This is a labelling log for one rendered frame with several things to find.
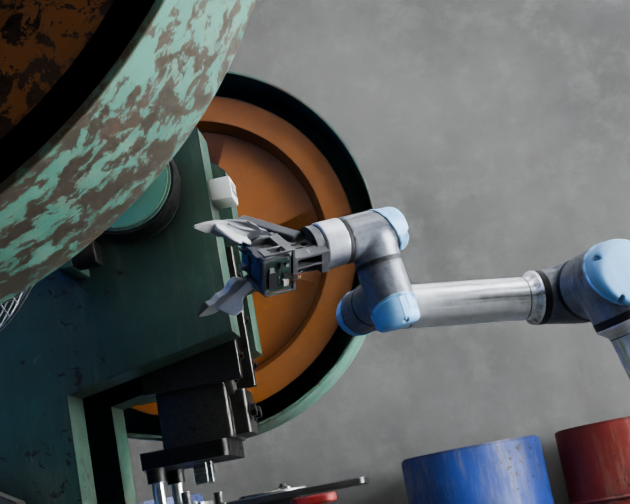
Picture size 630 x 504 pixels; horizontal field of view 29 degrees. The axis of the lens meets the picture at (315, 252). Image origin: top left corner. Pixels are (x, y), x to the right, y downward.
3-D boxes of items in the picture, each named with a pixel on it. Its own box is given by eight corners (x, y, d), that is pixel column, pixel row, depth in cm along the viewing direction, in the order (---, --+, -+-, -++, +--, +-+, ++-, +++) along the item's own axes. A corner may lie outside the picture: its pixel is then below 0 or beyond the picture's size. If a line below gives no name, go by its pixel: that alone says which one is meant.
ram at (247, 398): (268, 436, 232) (242, 285, 238) (257, 432, 217) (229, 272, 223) (180, 453, 233) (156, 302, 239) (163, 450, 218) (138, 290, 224)
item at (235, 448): (248, 470, 233) (243, 441, 235) (231, 468, 214) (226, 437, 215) (166, 485, 234) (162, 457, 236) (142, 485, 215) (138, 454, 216)
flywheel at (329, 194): (242, 63, 295) (1, 241, 293) (229, 33, 276) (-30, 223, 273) (424, 297, 280) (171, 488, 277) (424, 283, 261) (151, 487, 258)
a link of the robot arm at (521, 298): (580, 269, 225) (328, 285, 210) (610, 254, 215) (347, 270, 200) (591, 330, 222) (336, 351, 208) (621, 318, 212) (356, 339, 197)
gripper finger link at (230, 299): (210, 328, 183) (254, 285, 184) (194, 311, 187) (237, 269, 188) (221, 339, 185) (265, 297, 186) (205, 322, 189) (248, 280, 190)
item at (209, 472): (217, 481, 226) (214, 461, 227) (212, 481, 221) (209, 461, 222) (200, 484, 226) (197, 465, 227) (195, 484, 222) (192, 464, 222)
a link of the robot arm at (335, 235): (328, 210, 194) (327, 256, 197) (302, 216, 192) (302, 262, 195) (351, 229, 188) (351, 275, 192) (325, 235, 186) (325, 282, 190)
